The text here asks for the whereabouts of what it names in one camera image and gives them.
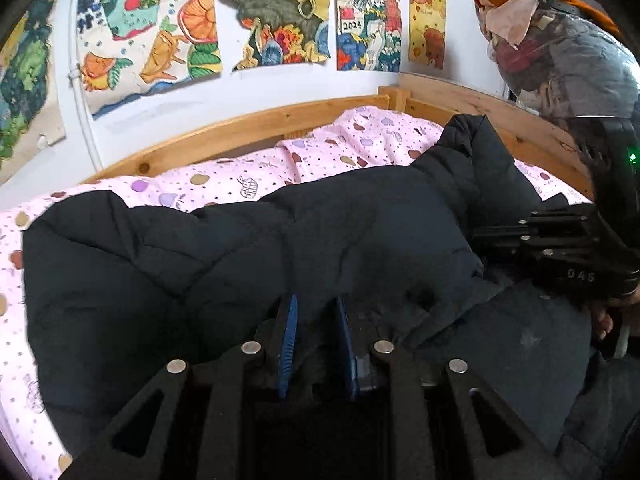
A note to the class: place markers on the clear plastic bag of bedding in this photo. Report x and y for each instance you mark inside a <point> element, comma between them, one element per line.
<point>575,60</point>

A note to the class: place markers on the person's right hand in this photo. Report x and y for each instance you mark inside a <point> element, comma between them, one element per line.
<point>602,325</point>

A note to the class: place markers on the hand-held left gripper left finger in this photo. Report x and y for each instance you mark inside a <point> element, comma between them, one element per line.
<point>287,340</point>

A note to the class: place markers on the pink apple-print quilt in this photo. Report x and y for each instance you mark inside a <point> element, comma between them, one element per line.
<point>215,177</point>

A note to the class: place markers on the black padded jacket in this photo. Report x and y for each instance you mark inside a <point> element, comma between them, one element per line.
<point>300,240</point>

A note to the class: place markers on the wooden bed frame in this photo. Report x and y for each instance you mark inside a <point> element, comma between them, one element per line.
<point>250,127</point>

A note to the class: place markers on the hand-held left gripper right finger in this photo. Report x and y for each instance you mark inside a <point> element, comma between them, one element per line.
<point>346,340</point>

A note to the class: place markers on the juice cup and fruit drawing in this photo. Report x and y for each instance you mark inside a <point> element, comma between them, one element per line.
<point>150,35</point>

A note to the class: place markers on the blond figure drawing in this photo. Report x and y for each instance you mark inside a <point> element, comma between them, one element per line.
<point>25,85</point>

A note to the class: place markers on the landscape dinosaur drawing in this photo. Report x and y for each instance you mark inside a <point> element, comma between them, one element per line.
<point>275,15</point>

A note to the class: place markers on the horse and buildings drawing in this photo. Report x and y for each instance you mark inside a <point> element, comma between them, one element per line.
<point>367,20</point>

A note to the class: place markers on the yellow bears drawing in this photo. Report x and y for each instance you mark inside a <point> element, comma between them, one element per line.
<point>427,22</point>

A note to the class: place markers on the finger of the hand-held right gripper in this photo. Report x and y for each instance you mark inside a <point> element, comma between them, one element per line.
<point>560,259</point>
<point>540,225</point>

